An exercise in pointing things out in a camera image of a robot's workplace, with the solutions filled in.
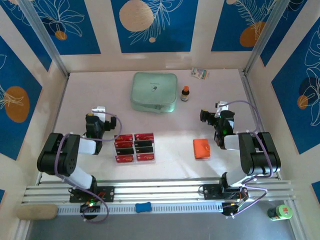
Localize blue bone-shaped piece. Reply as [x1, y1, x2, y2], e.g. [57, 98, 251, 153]
[134, 201, 152, 214]

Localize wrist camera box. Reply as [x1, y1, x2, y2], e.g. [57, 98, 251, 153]
[91, 105, 107, 119]
[215, 100, 230, 113]

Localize mint green zipper pouch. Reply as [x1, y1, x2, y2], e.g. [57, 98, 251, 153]
[129, 71, 179, 114]

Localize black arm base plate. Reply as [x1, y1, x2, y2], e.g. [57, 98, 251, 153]
[202, 183, 248, 201]
[69, 186, 116, 203]

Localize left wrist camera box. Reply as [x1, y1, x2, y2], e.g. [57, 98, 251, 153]
[91, 105, 107, 119]

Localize aluminium frame post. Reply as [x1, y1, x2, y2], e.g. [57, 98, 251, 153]
[243, 0, 288, 75]
[17, 0, 70, 79]

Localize black VIP card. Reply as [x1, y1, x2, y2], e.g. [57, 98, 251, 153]
[115, 147, 135, 156]
[134, 146, 154, 154]
[134, 140, 154, 148]

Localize small brown bottle orange cap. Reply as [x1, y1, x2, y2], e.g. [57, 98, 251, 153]
[180, 85, 190, 102]

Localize beige oblong pad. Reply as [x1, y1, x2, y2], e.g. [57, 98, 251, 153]
[16, 203, 59, 221]

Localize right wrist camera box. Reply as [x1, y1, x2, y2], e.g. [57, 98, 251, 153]
[215, 100, 230, 113]

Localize red and black card packs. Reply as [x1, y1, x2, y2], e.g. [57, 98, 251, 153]
[113, 132, 157, 165]

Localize red VIP card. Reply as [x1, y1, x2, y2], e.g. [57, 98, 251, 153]
[114, 141, 134, 149]
[134, 132, 154, 141]
[135, 153, 155, 162]
[115, 154, 135, 163]
[114, 134, 134, 142]

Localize small printed sachet packet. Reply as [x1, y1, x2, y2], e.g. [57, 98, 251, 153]
[190, 66, 210, 81]

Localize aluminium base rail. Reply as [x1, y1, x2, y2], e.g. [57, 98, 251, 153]
[21, 177, 297, 205]

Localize black controller board with wires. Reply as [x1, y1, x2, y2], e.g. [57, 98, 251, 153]
[79, 202, 101, 214]
[221, 202, 242, 218]

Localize green tape roll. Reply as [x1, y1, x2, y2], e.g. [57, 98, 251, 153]
[266, 204, 293, 222]

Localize white slotted cable duct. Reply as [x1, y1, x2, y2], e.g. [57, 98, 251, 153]
[56, 202, 225, 215]

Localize orange card holder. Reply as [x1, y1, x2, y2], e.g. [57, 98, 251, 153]
[192, 138, 211, 160]

